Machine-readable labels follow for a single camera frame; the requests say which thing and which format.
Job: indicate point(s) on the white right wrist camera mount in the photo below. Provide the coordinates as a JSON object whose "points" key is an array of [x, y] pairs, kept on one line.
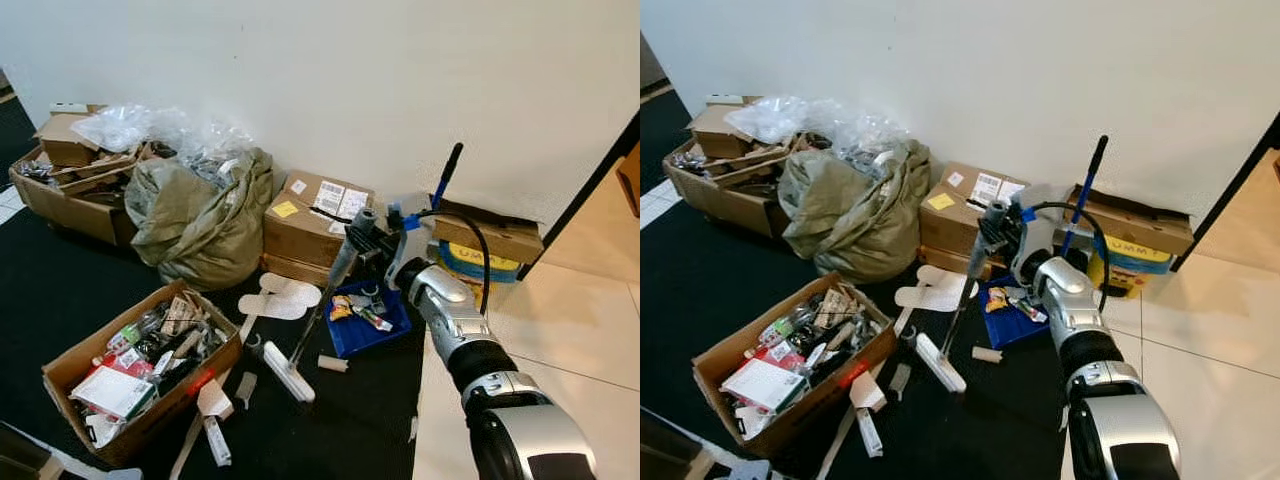
{"points": [[1035, 245], [410, 250]]}

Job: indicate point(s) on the blue plastic tray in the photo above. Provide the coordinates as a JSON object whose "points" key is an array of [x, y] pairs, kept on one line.
{"points": [[345, 340], [1000, 330]]}

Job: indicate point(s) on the brown box with shipping labels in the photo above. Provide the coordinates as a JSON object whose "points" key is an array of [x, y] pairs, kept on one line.
{"points": [[950, 230], [300, 235]]}

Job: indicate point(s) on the dark floor rug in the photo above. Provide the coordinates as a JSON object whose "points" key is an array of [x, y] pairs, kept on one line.
{"points": [[660, 140], [12, 140]]}

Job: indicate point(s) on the open cardboard box red print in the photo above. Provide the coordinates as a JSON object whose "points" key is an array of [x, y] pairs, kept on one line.
{"points": [[800, 420], [150, 425]]}

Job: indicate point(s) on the white plastic stick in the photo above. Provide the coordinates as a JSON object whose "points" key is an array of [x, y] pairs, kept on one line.
{"points": [[870, 432], [217, 440]]}

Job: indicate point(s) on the large dark floor carpet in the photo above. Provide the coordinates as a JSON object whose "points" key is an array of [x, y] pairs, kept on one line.
{"points": [[330, 430], [980, 430]]}

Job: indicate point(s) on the clear plastic bag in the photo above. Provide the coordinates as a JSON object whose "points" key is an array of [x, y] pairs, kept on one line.
{"points": [[775, 118], [120, 125]]}

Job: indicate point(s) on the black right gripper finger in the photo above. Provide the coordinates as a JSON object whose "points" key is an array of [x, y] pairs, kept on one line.
{"points": [[362, 260], [995, 227], [367, 237], [990, 250]]}

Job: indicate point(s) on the large cardboard box of scrap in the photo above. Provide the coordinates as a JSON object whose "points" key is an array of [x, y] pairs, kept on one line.
{"points": [[715, 200], [60, 205]]}

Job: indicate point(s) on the clear bottle green label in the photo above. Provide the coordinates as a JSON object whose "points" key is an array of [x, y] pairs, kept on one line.
{"points": [[128, 335], [778, 330]]}

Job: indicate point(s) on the grey grip broom white head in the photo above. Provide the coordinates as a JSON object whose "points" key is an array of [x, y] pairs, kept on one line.
{"points": [[340, 265], [978, 255]]}

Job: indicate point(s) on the small beige roll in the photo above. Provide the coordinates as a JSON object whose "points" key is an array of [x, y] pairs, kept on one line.
{"points": [[987, 354], [333, 363]]}

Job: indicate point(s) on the flat open cardboard box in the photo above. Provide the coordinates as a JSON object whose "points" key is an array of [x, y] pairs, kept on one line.
{"points": [[500, 240], [1150, 230]]}

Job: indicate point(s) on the white flat device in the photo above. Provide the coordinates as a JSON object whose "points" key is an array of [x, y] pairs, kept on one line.
{"points": [[725, 100], [68, 108]]}

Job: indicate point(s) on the yellow snack wrapper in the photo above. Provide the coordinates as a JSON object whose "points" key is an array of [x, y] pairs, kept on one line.
{"points": [[341, 307], [996, 300]]}

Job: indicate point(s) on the small cardboard box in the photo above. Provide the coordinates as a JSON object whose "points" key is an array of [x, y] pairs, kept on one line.
{"points": [[65, 140], [718, 132]]}

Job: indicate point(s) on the silver right arm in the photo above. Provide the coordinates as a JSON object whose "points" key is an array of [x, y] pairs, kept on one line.
{"points": [[1075, 310], [450, 310]]}

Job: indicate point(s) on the grey plastic bracket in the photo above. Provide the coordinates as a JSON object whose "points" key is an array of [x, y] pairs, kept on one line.
{"points": [[246, 390], [901, 382]]}

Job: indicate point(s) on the olive woven sack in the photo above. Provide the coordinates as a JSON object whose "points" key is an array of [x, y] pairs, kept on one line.
{"points": [[855, 220], [200, 230]]}

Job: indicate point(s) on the white carton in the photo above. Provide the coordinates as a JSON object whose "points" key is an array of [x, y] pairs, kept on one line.
{"points": [[765, 385], [112, 392]]}

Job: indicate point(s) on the yellow and blue bucket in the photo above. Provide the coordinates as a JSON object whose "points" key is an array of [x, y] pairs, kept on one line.
{"points": [[1140, 262], [480, 265]]}

